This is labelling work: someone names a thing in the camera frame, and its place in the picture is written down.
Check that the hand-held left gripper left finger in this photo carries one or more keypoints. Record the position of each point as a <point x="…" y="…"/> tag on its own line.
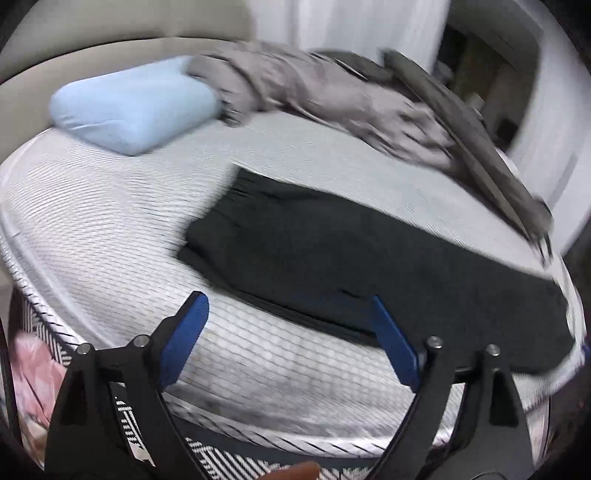
<point x="184" y="339"/>

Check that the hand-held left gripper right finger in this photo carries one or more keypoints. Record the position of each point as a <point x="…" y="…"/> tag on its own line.
<point x="393" y="339"/>

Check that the black pants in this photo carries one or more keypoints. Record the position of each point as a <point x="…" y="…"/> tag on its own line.
<point x="323" y="240"/>

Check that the white striped bed mattress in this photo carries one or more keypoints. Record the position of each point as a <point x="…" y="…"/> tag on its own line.
<point x="115" y="207"/>

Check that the pink cloth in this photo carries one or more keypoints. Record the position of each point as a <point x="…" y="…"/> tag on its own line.
<point x="32" y="374"/>

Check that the light blue pillow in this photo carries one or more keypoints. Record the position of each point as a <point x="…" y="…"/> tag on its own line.
<point x="134" y="106"/>

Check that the grey duvet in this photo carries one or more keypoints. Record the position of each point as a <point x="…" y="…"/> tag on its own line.
<point x="346" y="101"/>

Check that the white curtain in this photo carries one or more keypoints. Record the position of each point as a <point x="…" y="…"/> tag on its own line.
<point x="360" y="27"/>

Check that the beige headboard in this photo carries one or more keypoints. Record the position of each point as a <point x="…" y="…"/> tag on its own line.
<point x="92" y="27"/>

